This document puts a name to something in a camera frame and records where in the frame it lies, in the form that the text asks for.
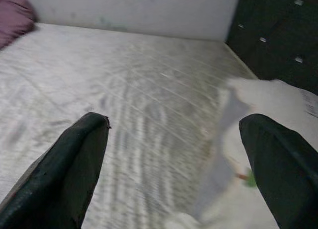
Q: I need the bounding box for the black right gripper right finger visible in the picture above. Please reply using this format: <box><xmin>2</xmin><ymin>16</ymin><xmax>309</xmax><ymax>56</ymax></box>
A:
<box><xmin>238</xmin><ymin>113</ymin><xmax>318</xmax><ymax>229</ymax></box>

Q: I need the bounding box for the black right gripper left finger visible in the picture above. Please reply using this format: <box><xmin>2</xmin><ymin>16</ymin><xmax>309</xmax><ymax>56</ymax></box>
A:
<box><xmin>0</xmin><ymin>112</ymin><xmax>112</xmax><ymax>229</ymax></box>

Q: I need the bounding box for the white tree print pillow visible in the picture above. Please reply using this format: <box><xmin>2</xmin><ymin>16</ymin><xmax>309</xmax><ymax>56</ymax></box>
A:
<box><xmin>171</xmin><ymin>77</ymin><xmax>318</xmax><ymax>229</ymax></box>

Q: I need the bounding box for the pink cartoon print quilt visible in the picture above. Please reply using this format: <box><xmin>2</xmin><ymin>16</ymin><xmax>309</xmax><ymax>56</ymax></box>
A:
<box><xmin>0</xmin><ymin>0</ymin><xmax>38</xmax><ymax>51</ymax></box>

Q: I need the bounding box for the grey quilted mattress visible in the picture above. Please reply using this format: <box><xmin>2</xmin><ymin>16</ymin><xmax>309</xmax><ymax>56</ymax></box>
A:
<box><xmin>0</xmin><ymin>22</ymin><xmax>259</xmax><ymax>229</ymax></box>

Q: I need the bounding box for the black tufted headboard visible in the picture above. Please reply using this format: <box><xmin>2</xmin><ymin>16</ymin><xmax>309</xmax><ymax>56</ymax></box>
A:
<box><xmin>226</xmin><ymin>0</ymin><xmax>318</xmax><ymax>95</ymax></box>

